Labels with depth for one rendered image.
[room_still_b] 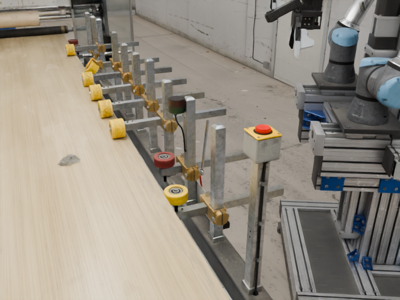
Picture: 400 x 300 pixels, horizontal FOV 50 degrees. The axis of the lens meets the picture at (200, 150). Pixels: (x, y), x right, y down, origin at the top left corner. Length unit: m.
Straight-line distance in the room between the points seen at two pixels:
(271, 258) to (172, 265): 1.48
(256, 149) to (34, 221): 0.70
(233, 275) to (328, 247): 1.05
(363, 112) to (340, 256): 0.91
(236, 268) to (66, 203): 0.58
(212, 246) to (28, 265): 0.61
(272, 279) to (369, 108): 1.16
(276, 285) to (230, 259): 0.98
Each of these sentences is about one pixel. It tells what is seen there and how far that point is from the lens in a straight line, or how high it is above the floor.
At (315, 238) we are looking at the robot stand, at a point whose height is 0.21.
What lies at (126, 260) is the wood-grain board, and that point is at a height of 0.90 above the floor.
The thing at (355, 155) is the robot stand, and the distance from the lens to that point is 1.72.
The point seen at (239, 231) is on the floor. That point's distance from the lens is 2.74.
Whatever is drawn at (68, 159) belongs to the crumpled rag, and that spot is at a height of 0.91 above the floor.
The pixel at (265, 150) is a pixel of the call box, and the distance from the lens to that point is 1.06.
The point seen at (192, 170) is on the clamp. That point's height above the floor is 0.87.
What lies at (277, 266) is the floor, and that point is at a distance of 2.52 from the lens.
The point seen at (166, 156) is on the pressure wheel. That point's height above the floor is 0.91.
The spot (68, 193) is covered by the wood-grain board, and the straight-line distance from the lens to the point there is 1.47.
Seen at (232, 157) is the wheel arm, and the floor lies 0.85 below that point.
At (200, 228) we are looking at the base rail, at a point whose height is 0.70.
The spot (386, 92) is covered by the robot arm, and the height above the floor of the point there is 1.21.
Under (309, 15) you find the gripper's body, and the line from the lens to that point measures 1.37.
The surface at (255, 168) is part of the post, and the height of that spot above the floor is 1.12.
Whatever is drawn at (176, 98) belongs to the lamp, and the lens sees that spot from 1.51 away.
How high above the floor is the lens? 1.65
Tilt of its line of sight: 26 degrees down
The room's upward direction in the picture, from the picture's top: straight up
